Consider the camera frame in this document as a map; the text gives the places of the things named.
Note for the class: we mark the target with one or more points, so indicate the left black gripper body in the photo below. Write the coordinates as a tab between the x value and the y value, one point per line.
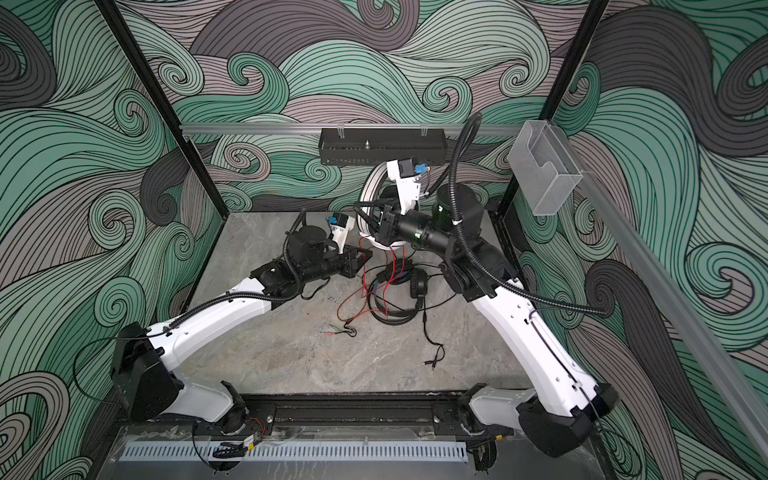
332	264

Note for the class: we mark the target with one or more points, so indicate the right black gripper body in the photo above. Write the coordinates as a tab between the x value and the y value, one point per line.
422	228

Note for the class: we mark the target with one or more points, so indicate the white headphones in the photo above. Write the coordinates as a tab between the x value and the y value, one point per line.
371	197

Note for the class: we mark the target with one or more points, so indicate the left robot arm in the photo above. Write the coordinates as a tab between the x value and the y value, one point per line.
146	360

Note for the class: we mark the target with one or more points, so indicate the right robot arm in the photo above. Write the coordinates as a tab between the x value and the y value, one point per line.
565	403

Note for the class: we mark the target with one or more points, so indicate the black blue headphones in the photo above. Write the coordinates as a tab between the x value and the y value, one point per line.
397	302

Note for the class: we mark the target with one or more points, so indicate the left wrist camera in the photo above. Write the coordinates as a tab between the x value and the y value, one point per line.
341	225

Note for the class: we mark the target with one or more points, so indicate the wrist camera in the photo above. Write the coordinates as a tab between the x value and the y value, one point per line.
341	225
407	176

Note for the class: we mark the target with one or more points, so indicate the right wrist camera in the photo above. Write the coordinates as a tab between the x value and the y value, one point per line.
407	176

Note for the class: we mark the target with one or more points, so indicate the clear plastic wall bin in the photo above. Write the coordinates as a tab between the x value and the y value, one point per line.
544	164

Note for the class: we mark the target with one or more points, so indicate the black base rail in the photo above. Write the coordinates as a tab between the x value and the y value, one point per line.
444	413

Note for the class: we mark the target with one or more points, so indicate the white slotted cable duct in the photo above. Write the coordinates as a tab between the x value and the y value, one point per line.
300	451

